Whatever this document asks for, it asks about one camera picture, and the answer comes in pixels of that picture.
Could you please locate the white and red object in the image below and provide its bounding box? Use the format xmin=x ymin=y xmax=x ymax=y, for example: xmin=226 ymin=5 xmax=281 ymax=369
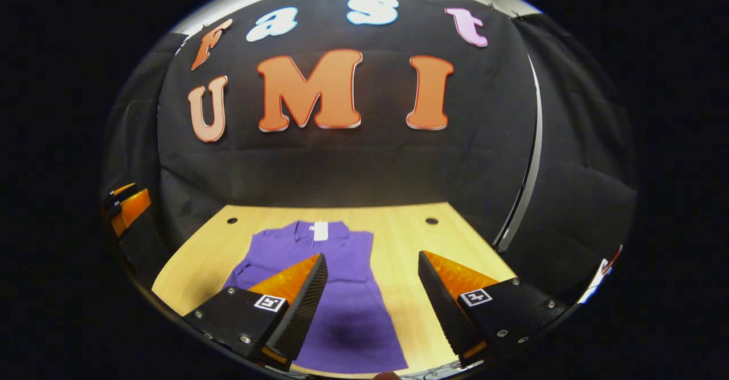
xmin=576 ymin=245 xmax=624 ymax=305

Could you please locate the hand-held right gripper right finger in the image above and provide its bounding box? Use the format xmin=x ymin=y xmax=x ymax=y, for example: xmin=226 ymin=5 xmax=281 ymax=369
xmin=419 ymin=250 xmax=583 ymax=368

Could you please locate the black backdrop cloth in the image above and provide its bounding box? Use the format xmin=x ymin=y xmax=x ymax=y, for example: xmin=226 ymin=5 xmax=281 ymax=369
xmin=101 ymin=0 xmax=638 ymax=307

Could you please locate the grey vertical pole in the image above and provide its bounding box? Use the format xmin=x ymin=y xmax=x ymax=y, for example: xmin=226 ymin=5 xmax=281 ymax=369
xmin=493 ymin=54 xmax=544 ymax=254

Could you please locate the purple shirt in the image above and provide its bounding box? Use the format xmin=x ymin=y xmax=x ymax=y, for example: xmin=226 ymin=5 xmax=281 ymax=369
xmin=222 ymin=220 xmax=409 ymax=374

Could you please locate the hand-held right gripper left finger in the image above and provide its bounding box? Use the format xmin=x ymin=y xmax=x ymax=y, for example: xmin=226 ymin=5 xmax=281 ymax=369
xmin=181 ymin=252 xmax=330 ymax=373

